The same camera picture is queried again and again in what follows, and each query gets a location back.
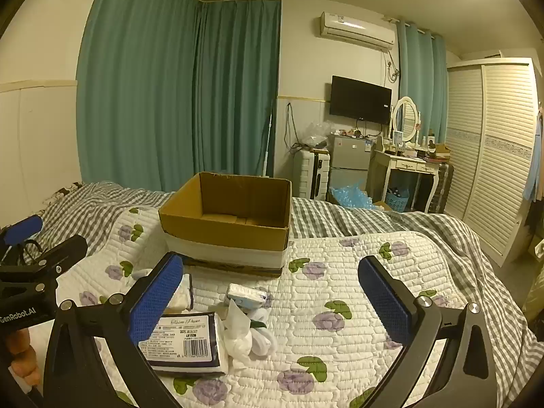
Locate wide teal curtain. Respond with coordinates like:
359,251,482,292
76,0,201,193

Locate white pole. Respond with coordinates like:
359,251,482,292
262,98,277,178

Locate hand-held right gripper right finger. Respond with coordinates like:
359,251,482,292
358,256,499,408

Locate white louvred wardrobe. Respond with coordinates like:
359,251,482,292
444,57,543,265

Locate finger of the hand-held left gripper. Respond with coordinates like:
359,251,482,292
19,235,88,273
0,215,44,264

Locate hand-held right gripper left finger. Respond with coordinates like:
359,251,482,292
42,252,185,408

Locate air conditioner power cord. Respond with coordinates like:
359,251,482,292
384,50,403,84

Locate black wall television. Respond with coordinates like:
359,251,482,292
330,75,393,126

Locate white ribbed suitcase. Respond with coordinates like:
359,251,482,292
293,150,332,200

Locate dark suitcase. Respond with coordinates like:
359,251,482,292
433,161,455,214

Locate black hanging cables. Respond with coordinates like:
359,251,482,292
285,102,303,154

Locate pile of blue plastic bags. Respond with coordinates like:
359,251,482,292
331,181,384,210

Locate white oval mirror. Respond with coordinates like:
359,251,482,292
392,96,420,143

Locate person's left hand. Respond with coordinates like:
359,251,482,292
7,329,38,375

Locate dark floral pillow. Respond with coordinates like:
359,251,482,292
41,182,84,210

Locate dark blue tissue pack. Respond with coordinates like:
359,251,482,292
138,311,231,377

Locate white dressing table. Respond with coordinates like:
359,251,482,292
368,148,445,214

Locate hanging blue cloth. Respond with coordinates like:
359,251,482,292
523,110,544,203

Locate clear plastic bags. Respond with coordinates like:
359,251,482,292
299,121,333,151

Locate cardboard box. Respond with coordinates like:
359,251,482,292
158,172,293,279

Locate blue plastic basket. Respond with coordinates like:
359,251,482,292
385,187,411,212

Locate white floral quilt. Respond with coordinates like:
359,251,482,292
25,206,534,408

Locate white plastic bag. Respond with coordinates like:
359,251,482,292
219,300,278,358

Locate white air conditioner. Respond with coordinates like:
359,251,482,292
319,11,396,52

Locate small pale blue tissue packet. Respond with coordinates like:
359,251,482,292
225,283,269,309

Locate white tissue pack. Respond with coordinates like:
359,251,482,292
166,273,194,312

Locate small silver fridge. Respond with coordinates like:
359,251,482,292
329,134,375,193

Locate narrow teal curtain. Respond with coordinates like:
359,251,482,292
397,21,449,146

